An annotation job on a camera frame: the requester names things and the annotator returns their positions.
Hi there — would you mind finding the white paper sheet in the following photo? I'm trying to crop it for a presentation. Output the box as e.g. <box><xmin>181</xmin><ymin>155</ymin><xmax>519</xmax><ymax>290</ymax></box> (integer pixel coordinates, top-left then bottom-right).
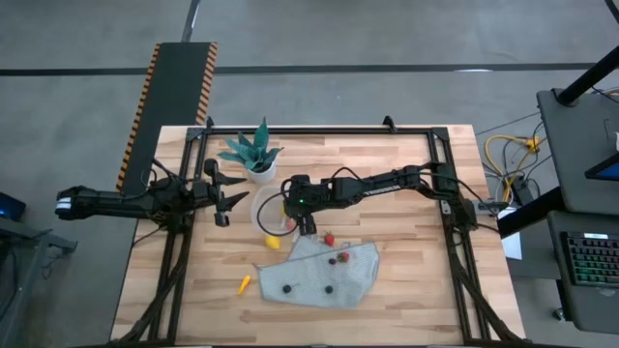
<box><xmin>500</xmin><ymin>206</ymin><xmax>524</xmax><ymax>261</ymax></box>

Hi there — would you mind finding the grey desk top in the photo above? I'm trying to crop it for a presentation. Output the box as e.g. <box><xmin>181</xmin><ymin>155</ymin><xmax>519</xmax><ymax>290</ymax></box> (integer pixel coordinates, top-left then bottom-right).
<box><xmin>536</xmin><ymin>88</ymin><xmax>619</xmax><ymax>217</ymax></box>

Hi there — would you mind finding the white plant pot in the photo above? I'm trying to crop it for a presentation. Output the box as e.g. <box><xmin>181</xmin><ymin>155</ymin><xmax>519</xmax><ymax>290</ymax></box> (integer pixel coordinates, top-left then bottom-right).
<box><xmin>246</xmin><ymin>161</ymin><xmax>278</xmax><ymax>186</ymax></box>

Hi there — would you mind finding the black stand beam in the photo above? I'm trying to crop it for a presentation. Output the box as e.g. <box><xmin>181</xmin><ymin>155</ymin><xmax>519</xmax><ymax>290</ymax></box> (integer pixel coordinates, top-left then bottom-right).
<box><xmin>496</xmin><ymin>186</ymin><xmax>565</xmax><ymax>239</ymax></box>
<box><xmin>555</xmin><ymin>45</ymin><xmax>619</xmax><ymax>106</ymax></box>

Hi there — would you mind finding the tablet with blue screen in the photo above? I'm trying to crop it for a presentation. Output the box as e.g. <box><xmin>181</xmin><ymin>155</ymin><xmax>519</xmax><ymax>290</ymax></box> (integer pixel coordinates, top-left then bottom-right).
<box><xmin>584</xmin><ymin>153</ymin><xmax>619</xmax><ymax>183</ymax></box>

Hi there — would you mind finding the grey metal stand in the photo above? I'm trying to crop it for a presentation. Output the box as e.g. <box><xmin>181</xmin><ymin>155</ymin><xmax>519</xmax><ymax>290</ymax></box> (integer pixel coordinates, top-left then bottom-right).
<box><xmin>0</xmin><ymin>217</ymin><xmax>78</xmax><ymax>348</ymax></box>

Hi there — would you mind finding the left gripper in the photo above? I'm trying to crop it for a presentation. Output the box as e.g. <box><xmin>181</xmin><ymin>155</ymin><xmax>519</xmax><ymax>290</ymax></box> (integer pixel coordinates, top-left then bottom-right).
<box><xmin>191</xmin><ymin>158</ymin><xmax>251</xmax><ymax>228</ymax></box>

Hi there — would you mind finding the yellow cable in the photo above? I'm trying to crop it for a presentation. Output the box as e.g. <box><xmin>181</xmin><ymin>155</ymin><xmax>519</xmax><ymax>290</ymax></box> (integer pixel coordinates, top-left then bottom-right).
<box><xmin>485</xmin><ymin>133</ymin><xmax>550</xmax><ymax>204</ymax></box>

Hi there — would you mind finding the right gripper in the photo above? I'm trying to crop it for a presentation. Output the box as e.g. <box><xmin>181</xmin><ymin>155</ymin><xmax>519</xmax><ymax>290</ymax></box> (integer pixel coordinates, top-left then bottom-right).
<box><xmin>282</xmin><ymin>174</ymin><xmax>336</xmax><ymax>238</ymax></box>

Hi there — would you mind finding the green snake plant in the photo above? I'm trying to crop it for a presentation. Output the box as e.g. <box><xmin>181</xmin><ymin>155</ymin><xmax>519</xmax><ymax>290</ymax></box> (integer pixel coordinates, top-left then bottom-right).
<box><xmin>217</xmin><ymin>116</ymin><xmax>285</xmax><ymax>173</ymax></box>

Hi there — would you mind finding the black power strip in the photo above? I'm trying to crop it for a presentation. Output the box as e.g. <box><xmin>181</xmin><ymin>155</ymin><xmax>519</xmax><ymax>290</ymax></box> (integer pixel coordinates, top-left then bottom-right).
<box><xmin>512</xmin><ymin>173</ymin><xmax>533</xmax><ymax>204</ymax></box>

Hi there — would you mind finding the black aluminium table frame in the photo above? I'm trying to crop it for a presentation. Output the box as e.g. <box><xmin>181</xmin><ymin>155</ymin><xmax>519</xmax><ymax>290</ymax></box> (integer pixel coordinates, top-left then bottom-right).
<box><xmin>108</xmin><ymin>115</ymin><xmax>531</xmax><ymax>348</ymax></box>

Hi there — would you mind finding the clear plastic tupperware container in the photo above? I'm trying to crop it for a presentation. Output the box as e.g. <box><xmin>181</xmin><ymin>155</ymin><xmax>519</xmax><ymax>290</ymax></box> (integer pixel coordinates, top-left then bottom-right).
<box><xmin>250</xmin><ymin>186</ymin><xmax>304</xmax><ymax>238</ymax></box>

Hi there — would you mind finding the black looped gripper cable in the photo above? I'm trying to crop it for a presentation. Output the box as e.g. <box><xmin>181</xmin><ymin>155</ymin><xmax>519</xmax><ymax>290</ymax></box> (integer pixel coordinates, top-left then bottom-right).
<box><xmin>255</xmin><ymin>189</ymin><xmax>299</xmax><ymax>239</ymax></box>

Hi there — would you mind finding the blue-lit black device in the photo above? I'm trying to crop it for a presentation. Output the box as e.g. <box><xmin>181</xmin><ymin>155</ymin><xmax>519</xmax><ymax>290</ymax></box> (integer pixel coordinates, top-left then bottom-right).
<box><xmin>0</xmin><ymin>191</ymin><xmax>28</xmax><ymax>222</ymax></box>

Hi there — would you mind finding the black mat with hazard stripes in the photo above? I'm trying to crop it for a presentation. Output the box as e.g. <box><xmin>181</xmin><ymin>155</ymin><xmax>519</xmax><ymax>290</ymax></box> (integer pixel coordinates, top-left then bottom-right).
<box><xmin>115</xmin><ymin>42</ymin><xmax>219</xmax><ymax>194</ymax></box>

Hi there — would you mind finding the grey waffle dish cloth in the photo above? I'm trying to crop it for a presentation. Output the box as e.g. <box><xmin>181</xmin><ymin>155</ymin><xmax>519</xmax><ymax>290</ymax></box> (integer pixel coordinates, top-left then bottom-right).
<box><xmin>253</xmin><ymin>235</ymin><xmax>381</xmax><ymax>310</ymax></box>

